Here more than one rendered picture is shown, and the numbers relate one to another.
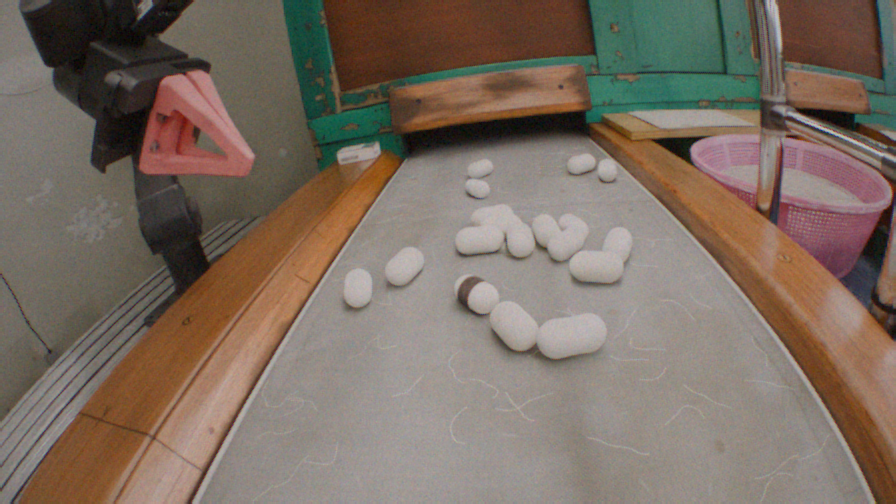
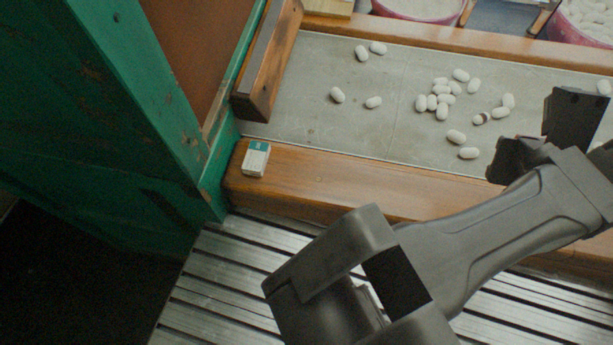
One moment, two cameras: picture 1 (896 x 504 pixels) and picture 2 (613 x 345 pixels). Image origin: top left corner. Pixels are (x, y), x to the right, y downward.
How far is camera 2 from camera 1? 0.80 m
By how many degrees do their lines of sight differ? 66
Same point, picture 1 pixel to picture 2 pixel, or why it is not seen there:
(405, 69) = (221, 71)
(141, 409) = not seen: hidden behind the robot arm
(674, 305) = (491, 77)
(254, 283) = (475, 189)
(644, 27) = not seen: outside the picture
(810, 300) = (521, 48)
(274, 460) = not seen: hidden behind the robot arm
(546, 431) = (532, 116)
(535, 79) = (287, 15)
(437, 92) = (266, 71)
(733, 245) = (485, 48)
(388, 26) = (205, 40)
